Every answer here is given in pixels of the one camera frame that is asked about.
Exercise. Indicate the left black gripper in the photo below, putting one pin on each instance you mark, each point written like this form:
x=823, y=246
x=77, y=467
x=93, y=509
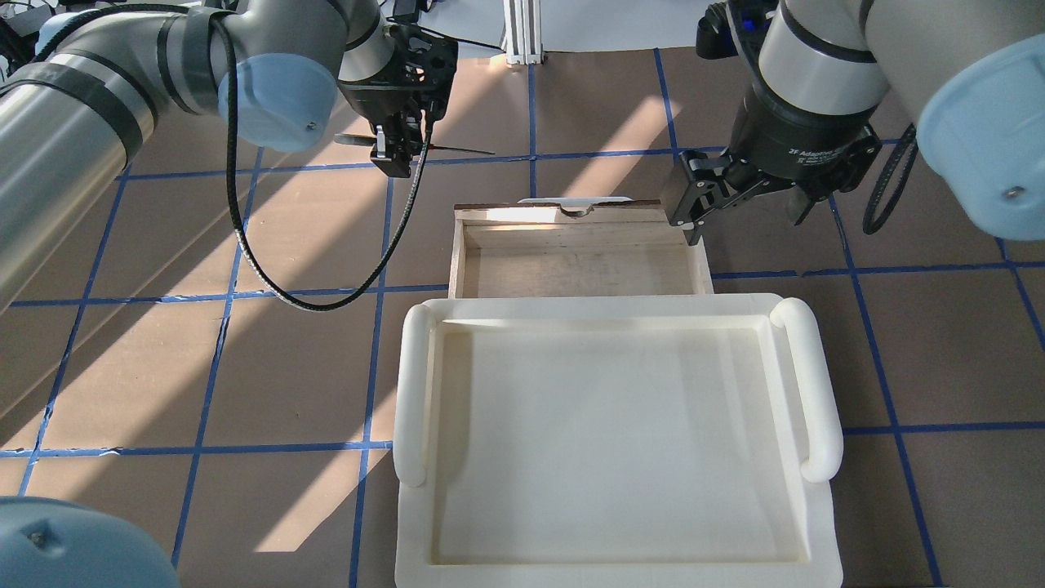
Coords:
x=391, y=147

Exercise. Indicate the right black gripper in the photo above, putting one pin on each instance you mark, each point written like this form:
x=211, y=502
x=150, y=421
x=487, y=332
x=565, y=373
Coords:
x=796, y=122

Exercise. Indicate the grey orange scissors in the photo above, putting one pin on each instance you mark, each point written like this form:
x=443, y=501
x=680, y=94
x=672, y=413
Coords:
x=457, y=149

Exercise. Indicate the wooden drawer with white handle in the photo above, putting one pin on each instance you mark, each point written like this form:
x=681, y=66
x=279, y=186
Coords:
x=553, y=247

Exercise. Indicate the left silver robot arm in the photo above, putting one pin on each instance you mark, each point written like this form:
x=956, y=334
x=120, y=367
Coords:
x=77, y=113

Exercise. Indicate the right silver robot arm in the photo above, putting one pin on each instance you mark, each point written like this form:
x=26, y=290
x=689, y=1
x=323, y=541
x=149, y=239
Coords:
x=968, y=73

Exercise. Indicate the white plastic tray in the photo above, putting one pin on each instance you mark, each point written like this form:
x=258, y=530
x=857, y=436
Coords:
x=625, y=441

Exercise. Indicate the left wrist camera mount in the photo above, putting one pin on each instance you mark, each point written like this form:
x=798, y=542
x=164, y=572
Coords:
x=424, y=66

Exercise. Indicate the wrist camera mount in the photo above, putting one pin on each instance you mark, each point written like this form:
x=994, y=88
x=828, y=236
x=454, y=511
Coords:
x=733, y=28
x=424, y=66

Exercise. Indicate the aluminium frame post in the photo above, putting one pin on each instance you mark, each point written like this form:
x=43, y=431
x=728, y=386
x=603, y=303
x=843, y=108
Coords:
x=523, y=36

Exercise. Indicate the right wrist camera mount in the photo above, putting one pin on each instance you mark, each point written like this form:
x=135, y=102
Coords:
x=733, y=28

